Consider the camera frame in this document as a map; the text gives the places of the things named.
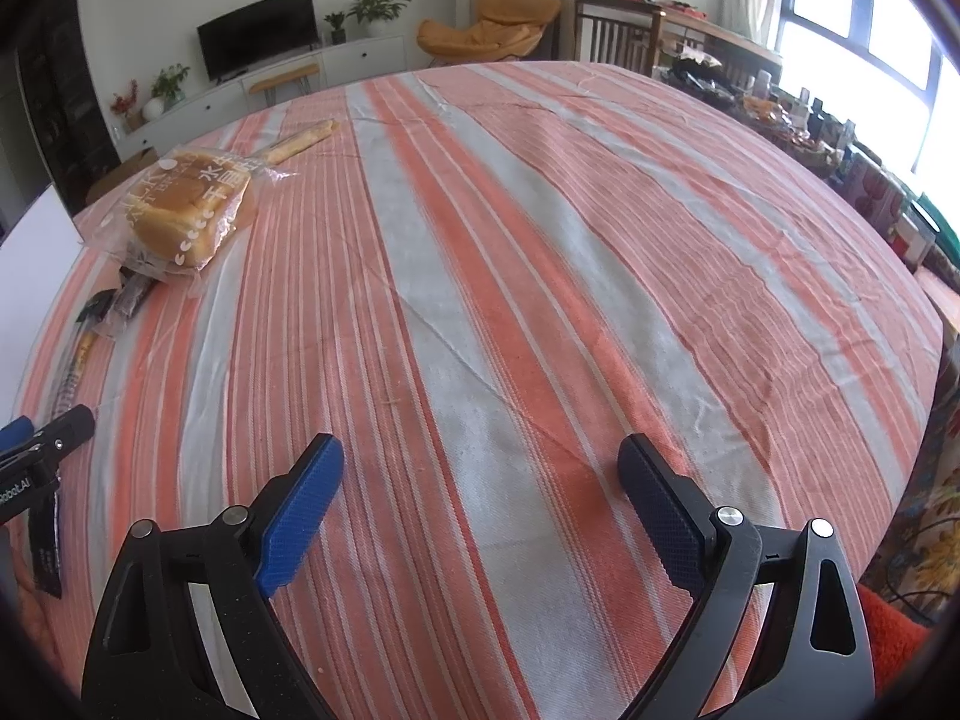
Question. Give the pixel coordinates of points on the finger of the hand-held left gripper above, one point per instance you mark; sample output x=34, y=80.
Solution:
x=67, y=424
x=15, y=435

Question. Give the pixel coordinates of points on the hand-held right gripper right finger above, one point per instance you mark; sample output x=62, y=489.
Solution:
x=660, y=525

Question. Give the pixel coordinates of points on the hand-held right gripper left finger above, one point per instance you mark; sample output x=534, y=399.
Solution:
x=300, y=517

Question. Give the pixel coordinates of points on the black snack packet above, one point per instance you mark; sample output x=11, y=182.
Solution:
x=46, y=547

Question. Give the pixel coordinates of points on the yellow stick packet dark tip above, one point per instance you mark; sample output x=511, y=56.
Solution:
x=84, y=349

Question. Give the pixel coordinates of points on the white cardboard box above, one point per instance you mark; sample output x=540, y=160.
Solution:
x=30, y=255

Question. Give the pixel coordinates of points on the bagged toast loaf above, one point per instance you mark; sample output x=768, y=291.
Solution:
x=187, y=217

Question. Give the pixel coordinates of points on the long yellow snack packet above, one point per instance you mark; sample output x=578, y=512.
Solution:
x=300, y=141

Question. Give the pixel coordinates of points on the cluster of jars and snacks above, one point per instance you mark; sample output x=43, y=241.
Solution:
x=810, y=135

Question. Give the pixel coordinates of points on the orange striped tablecloth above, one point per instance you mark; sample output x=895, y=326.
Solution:
x=525, y=315

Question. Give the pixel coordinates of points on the orange fleece clothing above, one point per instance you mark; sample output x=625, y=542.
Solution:
x=892, y=637

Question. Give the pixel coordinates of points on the floral printed cloth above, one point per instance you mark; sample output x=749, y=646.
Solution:
x=922, y=540

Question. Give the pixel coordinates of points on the dark display cabinet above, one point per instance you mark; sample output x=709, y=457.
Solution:
x=64, y=105

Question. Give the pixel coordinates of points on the red flower arrangement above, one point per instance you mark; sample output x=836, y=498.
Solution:
x=126, y=101

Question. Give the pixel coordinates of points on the green plant in white vase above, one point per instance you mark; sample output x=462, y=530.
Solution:
x=169, y=86

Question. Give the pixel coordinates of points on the wooden stool with metal legs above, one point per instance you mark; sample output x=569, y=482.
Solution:
x=281, y=79

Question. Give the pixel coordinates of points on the flat screen television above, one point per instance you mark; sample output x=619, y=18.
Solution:
x=255, y=34

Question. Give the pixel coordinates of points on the white television cabinet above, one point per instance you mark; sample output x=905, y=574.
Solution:
x=367, y=60

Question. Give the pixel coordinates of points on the small potted plant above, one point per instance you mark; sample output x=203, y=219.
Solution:
x=336, y=28

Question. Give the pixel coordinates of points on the dark wooden chair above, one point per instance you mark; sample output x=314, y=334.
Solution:
x=615, y=34

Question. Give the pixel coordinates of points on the large potted green plant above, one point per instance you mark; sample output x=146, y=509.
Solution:
x=375, y=11

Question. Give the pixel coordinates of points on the orange lounge chair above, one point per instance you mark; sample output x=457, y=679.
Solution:
x=480, y=34

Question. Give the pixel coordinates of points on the black framed window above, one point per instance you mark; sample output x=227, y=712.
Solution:
x=877, y=37

